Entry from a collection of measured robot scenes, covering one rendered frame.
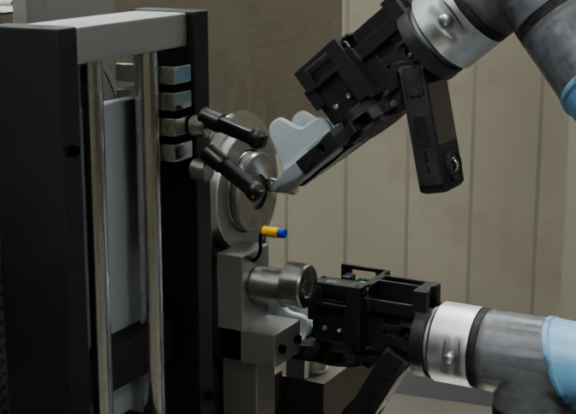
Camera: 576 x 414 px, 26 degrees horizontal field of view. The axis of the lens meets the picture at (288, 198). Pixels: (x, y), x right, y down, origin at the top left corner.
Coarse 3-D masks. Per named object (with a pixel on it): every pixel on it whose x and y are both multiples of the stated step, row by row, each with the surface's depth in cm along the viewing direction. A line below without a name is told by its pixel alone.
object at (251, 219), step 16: (240, 160) 114; (256, 160) 115; (256, 176) 116; (272, 176) 118; (240, 192) 113; (240, 208) 113; (256, 208) 116; (272, 208) 118; (240, 224) 114; (256, 224) 116
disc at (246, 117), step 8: (232, 112) 114; (240, 112) 115; (248, 112) 116; (240, 120) 115; (248, 120) 117; (256, 120) 118; (264, 128) 120; (216, 136) 112; (224, 136) 113; (216, 144) 112; (272, 144) 121; (216, 240) 114; (216, 248) 114; (224, 248) 115; (216, 256) 114; (216, 264) 115
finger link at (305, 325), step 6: (270, 306) 122; (276, 306) 122; (270, 312) 122; (276, 312) 122; (282, 312) 122; (288, 312) 121; (294, 312) 121; (294, 318) 121; (300, 318) 121; (306, 318) 121; (300, 324) 121; (306, 324) 121; (300, 330) 121; (306, 330) 121; (306, 336) 121
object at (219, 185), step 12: (228, 144) 113; (240, 144) 114; (228, 156) 112; (276, 168) 121; (216, 180) 111; (228, 180) 113; (216, 192) 111; (216, 204) 111; (216, 216) 112; (228, 216) 113; (216, 228) 112; (228, 228) 114; (228, 240) 114; (240, 240) 116; (252, 240) 118
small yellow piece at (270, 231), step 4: (264, 228) 109; (268, 228) 109; (272, 228) 108; (276, 228) 108; (264, 232) 109; (268, 232) 108; (272, 232) 108; (276, 232) 108; (280, 232) 108; (284, 232) 108; (260, 236) 110; (264, 236) 109; (268, 236) 109; (272, 236) 108; (276, 236) 108; (280, 236) 108; (284, 236) 108; (260, 240) 110; (260, 244) 111; (260, 248) 111; (260, 252) 111; (256, 256) 112; (260, 256) 112; (252, 260) 112; (256, 260) 112
